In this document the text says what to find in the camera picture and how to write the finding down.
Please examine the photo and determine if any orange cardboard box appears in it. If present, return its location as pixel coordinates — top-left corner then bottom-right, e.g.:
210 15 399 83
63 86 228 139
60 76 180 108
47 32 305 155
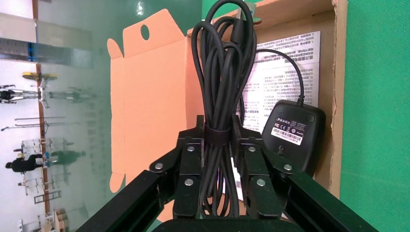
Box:
107 0 349 225

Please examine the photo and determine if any white and black robot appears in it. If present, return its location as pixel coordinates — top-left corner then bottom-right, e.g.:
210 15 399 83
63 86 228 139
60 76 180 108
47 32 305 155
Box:
0 84 41 105

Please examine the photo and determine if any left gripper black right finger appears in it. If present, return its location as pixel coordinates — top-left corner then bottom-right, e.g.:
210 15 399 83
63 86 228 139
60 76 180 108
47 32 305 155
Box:
231 115 380 232

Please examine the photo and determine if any black data cable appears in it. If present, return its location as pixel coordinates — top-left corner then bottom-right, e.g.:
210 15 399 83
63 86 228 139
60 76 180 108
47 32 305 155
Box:
191 0 258 219

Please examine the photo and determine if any black mouse cable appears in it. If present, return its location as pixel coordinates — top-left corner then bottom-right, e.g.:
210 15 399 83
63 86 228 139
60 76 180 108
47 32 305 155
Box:
238 48 327 177

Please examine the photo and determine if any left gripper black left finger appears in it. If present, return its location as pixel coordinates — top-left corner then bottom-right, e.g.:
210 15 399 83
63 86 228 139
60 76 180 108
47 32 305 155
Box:
75 115 205 232

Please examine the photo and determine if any yellow round base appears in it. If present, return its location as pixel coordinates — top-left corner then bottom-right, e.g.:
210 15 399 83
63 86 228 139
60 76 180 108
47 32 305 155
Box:
21 72 59 81

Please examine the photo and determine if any gray metal barrier panel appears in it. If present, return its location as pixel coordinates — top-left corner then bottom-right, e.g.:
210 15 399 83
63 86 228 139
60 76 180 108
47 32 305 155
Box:
0 37 93 69

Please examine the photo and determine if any person in black clothes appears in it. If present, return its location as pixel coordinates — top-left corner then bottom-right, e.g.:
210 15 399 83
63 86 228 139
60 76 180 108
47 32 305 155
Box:
4 153 44 174

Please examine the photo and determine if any white printed manual sheet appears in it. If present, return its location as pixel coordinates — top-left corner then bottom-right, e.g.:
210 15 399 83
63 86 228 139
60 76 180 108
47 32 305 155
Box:
221 31 322 210

